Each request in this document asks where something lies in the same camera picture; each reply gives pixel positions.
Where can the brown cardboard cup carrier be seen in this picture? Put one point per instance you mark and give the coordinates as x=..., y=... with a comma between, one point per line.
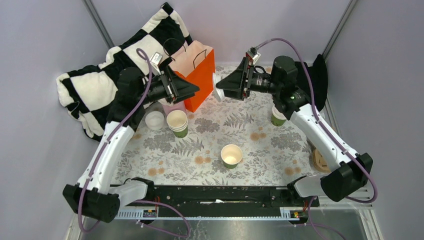
x=318, y=162

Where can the orange paper bag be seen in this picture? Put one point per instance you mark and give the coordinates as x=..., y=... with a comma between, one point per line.
x=196, y=64

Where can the black cloth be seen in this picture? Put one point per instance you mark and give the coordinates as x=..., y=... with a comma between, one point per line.
x=319, y=78

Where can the green paper cup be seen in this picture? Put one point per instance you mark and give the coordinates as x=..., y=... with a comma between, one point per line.
x=277, y=118
x=231, y=155

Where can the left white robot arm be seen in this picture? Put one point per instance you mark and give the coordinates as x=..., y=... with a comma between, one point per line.
x=93, y=196

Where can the stack of white lids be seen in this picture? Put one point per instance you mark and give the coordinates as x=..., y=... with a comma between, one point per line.
x=155, y=120

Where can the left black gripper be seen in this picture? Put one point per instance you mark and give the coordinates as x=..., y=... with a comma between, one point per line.
x=176, y=85

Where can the floral tablecloth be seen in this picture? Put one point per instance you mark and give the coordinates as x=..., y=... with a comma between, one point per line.
x=272, y=156

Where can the pink straw holder cup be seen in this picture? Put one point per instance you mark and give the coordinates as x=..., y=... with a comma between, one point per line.
x=175, y=106

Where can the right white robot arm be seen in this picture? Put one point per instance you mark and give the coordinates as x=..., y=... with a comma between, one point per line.
x=349, y=170

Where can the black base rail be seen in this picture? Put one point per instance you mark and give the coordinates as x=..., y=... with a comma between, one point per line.
x=227, y=202

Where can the stack of green cups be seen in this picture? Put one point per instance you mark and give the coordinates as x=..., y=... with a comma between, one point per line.
x=177, y=121

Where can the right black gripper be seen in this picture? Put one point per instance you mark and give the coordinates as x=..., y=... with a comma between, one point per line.
x=234, y=85

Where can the black white checkered pillow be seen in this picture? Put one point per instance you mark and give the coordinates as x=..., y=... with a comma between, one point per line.
x=88, y=93

